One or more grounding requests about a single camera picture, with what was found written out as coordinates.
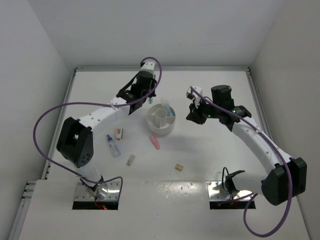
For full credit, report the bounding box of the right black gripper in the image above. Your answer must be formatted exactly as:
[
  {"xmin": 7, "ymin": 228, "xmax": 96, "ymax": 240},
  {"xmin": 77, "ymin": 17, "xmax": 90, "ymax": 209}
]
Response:
[{"xmin": 186, "ymin": 97, "xmax": 221, "ymax": 126}]

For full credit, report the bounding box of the blue highlighter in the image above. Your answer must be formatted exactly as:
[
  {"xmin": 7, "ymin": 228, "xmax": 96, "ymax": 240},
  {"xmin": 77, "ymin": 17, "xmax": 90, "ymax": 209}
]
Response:
[{"xmin": 160, "ymin": 98, "xmax": 175, "ymax": 117}]

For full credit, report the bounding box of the pink highlighter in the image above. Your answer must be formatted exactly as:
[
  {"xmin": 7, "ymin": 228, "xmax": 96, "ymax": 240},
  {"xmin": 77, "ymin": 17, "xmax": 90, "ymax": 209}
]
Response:
[{"xmin": 149, "ymin": 134, "xmax": 160, "ymax": 150}]

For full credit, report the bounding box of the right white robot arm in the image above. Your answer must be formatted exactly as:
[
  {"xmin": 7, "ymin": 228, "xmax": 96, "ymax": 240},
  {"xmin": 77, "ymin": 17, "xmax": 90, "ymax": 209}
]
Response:
[{"xmin": 186, "ymin": 85, "xmax": 307, "ymax": 206}]

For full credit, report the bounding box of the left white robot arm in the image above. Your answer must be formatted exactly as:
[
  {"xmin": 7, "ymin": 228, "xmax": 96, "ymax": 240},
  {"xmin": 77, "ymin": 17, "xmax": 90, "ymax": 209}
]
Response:
[{"xmin": 56, "ymin": 70, "xmax": 157, "ymax": 192}]

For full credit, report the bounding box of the white round divided organizer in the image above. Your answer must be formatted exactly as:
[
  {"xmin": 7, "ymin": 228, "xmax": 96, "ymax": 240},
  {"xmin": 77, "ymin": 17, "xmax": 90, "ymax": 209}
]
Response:
[{"xmin": 146, "ymin": 104, "xmax": 176, "ymax": 135}]

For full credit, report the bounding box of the tan eraser right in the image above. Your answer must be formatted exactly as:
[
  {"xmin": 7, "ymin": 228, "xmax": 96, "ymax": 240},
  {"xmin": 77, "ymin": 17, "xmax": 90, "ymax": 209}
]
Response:
[{"xmin": 175, "ymin": 164, "xmax": 183, "ymax": 172}]

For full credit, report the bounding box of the beige eraser left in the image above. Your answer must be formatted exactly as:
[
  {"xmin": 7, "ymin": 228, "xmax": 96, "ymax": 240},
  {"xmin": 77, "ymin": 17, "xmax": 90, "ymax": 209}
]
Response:
[{"xmin": 126, "ymin": 154, "xmax": 136, "ymax": 166}]

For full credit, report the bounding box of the clear blue-cap bottle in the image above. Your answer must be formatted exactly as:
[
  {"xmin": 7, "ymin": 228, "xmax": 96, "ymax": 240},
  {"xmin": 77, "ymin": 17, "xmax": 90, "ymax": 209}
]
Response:
[{"xmin": 106, "ymin": 134, "xmax": 121, "ymax": 158}]

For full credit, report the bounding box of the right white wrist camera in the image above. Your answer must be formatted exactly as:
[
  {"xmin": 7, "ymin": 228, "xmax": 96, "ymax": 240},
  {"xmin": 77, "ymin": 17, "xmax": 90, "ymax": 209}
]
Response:
[{"xmin": 186, "ymin": 85, "xmax": 203, "ymax": 108}]

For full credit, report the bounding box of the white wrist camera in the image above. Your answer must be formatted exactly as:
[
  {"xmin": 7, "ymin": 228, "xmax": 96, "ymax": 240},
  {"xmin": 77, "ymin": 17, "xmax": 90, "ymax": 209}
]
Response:
[
  {"xmin": 186, "ymin": 85, "xmax": 203, "ymax": 108},
  {"xmin": 140, "ymin": 59, "xmax": 156, "ymax": 73}
]

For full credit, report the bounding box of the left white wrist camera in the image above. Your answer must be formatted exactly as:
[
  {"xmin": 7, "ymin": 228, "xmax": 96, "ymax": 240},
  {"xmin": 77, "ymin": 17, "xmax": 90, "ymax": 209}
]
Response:
[{"xmin": 140, "ymin": 59, "xmax": 156, "ymax": 73}]

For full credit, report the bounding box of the aluminium frame rail right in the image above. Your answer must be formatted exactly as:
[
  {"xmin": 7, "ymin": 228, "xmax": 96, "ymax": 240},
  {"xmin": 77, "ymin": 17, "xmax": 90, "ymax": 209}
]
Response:
[{"xmin": 245, "ymin": 68, "xmax": 274, "ymax": 140}]

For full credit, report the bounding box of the aluminium frame rail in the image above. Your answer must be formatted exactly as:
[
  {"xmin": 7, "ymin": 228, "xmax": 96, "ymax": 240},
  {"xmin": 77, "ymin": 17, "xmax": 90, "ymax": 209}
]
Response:
[
  {"xmin": 75, "ymin": 66, "xmax": 250, "ymax": 72},
  {"xmin": 245, "ymin": 68, "xmax": 274, "ymax": 140},
  {"xmin": 7, "ymin": 70, "xmax": 76, "ymax": 240}
]

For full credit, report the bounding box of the aluminium frame rail back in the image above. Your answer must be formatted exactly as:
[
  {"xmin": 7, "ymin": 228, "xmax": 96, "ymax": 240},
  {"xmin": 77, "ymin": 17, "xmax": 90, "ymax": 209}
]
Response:
[{"xmin": 75, "ymin": 66, "xmax": 250, "ymax": 72}]

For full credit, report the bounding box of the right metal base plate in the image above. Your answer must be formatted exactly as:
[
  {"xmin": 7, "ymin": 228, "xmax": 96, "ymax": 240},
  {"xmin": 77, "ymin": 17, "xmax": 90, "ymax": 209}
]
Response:
[{"xmin": 207, "ymin": 180, "xmax": 253, "ymax": 202}]

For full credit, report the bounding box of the metal base plate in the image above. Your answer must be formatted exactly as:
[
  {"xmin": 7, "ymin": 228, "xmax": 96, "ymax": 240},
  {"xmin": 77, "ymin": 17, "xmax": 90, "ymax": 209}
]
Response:
[
  {"xmin": 207, "ymin": 180, "xmax": 253, "ymax": 202},
  {"xmin": 74, "ymin": 180, "xmax": 122, "ymax": 202}
]

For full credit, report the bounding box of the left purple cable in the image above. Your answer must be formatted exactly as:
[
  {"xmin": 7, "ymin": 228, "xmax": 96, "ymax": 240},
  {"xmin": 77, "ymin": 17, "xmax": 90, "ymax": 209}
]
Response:
[{"xmin": 33, "ymin": 56, "xmax": 163, "ymax": 199}]

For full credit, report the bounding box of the purple cable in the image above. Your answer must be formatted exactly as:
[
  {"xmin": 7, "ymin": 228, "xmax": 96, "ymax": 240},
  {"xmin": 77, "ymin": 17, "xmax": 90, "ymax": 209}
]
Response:
[
  {"xmin": 187, "ymin": 86, "xmax": 293, "ymax": 238},
  {"xmin": 33, "ymin": 56, "xmax": 163, "ymax": 199}
]

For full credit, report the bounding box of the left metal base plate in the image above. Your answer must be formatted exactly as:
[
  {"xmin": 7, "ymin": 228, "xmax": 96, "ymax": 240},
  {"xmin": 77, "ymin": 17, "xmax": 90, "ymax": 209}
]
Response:
[{"xmin": 74, "ymin": 180, "xmax": 122, "ymax": 202}]

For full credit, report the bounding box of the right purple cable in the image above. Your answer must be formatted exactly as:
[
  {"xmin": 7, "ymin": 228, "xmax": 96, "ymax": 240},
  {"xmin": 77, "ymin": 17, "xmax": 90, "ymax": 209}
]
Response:
[{"xmin": 187, "ymin": 86, "xmax": 293, "ymax": 238}]

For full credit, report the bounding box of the aluminium frame rail left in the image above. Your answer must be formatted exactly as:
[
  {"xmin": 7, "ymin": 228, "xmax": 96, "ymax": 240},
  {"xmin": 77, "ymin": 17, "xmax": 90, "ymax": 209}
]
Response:
[{"xmin": 7, "ymin": 70, "xmax": 76, "ymax": 240}]

